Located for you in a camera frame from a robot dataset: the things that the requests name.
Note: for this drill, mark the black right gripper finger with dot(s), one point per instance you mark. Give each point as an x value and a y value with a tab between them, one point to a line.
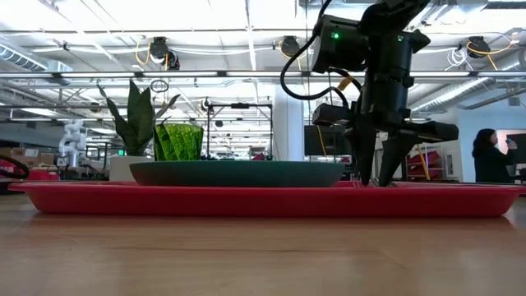
392	158
365	152

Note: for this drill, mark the red plastic tray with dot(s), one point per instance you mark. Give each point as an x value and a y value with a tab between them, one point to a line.
246	201

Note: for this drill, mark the teal round plate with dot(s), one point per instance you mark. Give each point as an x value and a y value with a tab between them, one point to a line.
236	174

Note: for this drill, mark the green textured glass cup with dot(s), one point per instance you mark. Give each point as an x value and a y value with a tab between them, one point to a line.
178	141

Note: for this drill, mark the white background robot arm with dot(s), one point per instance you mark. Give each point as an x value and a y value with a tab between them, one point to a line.
73	140

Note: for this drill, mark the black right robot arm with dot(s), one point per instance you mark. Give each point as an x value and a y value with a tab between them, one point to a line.
390	12

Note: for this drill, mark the red storage bins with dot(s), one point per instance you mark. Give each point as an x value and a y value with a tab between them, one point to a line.
431	160

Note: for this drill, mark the white round column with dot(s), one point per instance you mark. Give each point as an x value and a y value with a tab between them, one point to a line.
287	131

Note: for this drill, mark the person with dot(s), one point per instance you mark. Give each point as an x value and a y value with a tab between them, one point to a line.
489	164

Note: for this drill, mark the black and red background robot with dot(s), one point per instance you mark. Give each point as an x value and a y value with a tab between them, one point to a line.
259	156

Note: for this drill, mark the small black ceiling reel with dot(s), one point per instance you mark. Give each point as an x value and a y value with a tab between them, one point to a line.
206	104

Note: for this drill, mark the long ceiling light bar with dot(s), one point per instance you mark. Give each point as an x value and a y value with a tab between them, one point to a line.
205	74

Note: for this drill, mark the green snake plant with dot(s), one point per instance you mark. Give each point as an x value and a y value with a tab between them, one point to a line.
137	119

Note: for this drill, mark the white plant pot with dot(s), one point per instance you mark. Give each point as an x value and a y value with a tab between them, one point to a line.
119	168

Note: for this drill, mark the red flat box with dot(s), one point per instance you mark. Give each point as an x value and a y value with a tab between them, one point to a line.
41	175

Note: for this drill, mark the brown cardboard boxes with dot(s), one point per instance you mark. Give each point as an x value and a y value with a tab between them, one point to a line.
29	156

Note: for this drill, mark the black wall monitor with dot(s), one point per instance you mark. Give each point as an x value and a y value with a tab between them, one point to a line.
324	144

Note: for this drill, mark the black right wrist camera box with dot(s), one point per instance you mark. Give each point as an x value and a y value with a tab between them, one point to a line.
339	45

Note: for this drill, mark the black metal frame rig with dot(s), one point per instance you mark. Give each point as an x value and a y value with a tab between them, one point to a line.
208	135

